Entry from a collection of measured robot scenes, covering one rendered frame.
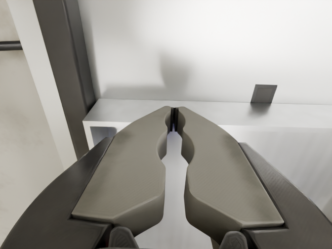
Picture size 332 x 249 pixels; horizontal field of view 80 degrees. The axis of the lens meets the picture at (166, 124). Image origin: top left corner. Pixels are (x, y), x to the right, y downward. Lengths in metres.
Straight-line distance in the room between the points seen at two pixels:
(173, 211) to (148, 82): 0.16
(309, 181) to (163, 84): 0.18
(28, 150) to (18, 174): 0.29
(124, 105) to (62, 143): 0.08
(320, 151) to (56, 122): 0.24
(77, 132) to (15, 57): 1.17
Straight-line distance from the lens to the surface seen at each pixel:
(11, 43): 1.19
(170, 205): 0.25
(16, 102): 1.46
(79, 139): 0.17
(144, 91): 0.16
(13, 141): 1.66
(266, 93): 0.18
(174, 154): 0.19
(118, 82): 0.16
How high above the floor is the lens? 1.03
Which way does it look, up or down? 58 degrees down
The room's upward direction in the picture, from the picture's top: 177 degrees counter-clockwise
